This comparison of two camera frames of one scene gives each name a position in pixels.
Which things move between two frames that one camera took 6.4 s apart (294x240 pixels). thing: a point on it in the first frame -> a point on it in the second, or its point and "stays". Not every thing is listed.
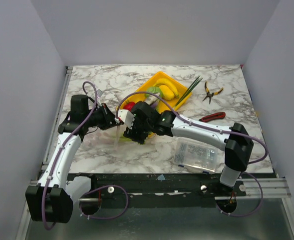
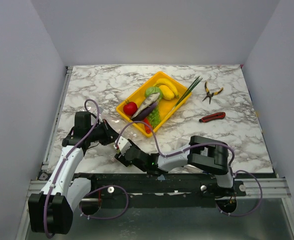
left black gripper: x=109 y=121 -> x=111 y=134
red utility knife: x=212 y=116 stays
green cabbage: x=153 y=90 stays
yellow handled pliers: x=209 y=94 stays
